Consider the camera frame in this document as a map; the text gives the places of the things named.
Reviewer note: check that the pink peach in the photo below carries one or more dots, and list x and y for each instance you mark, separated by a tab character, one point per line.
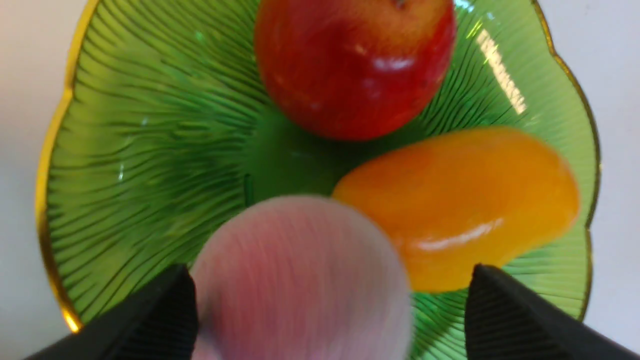
301	278

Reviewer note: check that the orange mango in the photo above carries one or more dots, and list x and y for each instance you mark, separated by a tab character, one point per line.
478	196

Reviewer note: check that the green glass plate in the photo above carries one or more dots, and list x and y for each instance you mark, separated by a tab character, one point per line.
165	132

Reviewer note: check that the red apple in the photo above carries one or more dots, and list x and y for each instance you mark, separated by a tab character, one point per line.
353	70

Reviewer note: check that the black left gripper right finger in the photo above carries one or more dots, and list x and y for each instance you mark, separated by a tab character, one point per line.
505	320

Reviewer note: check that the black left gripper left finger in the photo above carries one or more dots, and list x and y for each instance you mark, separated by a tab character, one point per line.
158	322

